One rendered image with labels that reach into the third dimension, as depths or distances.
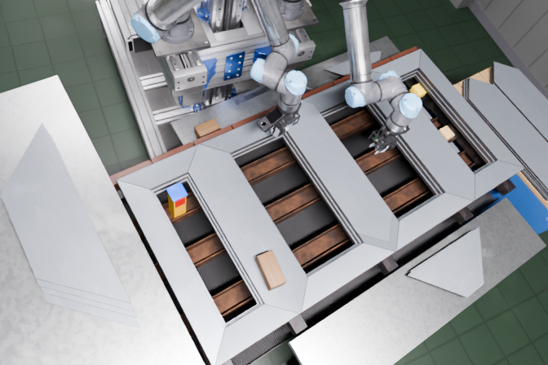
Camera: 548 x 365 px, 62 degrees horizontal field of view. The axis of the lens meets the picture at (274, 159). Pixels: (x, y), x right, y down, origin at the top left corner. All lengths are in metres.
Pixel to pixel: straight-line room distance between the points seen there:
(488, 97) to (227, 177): 1.35
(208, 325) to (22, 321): 0.54
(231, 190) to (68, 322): 0.70
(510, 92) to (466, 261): 0.93
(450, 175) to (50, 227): 1.53
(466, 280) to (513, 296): 1.12
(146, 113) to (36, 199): 1.23
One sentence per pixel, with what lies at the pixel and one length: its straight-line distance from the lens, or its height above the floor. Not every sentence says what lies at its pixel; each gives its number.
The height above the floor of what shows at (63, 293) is 1.06.
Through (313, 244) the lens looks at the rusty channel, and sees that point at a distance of 1.93.
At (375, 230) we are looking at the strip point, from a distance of 1.83.
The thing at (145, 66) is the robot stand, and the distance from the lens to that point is 2.89.
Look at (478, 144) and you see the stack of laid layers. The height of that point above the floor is 0.84.
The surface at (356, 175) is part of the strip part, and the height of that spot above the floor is 0.87.
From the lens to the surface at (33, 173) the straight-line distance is 1.60.
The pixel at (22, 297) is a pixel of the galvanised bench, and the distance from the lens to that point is 1.50.
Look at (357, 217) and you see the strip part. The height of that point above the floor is 0.87.
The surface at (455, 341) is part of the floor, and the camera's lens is 2.87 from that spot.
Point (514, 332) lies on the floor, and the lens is 3.07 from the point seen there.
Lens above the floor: 2.46
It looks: 60 degrees down
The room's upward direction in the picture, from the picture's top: 21 degrees clockwise
